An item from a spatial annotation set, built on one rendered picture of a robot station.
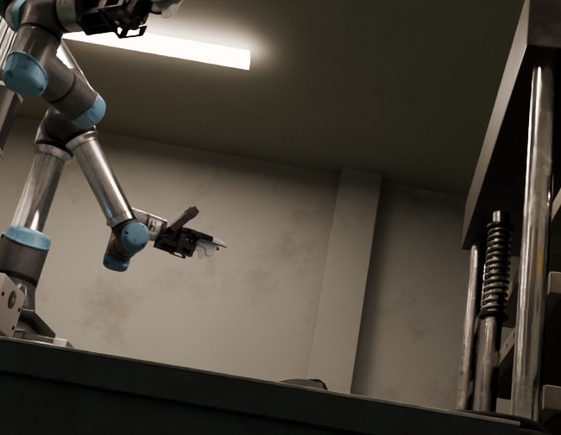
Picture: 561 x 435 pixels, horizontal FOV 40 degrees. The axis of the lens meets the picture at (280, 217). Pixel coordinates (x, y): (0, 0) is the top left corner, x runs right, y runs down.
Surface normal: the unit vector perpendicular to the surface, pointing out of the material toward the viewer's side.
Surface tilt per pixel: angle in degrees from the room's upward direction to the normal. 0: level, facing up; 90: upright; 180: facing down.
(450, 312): 90
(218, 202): 90
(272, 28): 180
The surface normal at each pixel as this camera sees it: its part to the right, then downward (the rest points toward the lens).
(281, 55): -0.18, 0.90
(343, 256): 0.03, -0.39
